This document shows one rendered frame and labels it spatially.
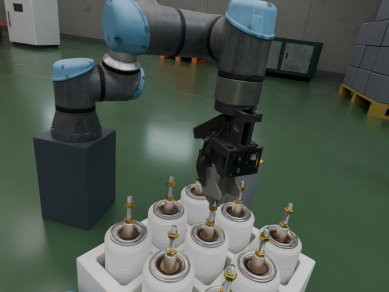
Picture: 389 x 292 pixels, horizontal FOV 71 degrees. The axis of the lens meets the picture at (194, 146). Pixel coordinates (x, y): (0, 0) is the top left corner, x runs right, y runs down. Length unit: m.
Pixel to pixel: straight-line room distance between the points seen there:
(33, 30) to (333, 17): 6.27
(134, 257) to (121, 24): 0.42
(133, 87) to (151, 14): 0.50
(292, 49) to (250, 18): 5.21
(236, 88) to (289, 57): 5.21
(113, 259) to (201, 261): 0.18
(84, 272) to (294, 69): 5.32
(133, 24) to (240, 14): 0.15
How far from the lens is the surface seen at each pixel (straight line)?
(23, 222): 1.10
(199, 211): 0.73
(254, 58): 0.43
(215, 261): 0.61
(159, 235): 0.66
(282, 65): 5.63
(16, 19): 6.20
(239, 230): 0.68
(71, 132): 0.89
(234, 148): 0.44
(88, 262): 0.66
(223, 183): 0.55
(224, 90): 0.44
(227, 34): 0.44
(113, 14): 0.43
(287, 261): 0.66
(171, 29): 0.45
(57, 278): 0.89
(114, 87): 0.89
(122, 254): 0.58
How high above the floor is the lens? 0.65
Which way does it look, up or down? 23 degrees down
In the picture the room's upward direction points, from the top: 7 degrees clockwise
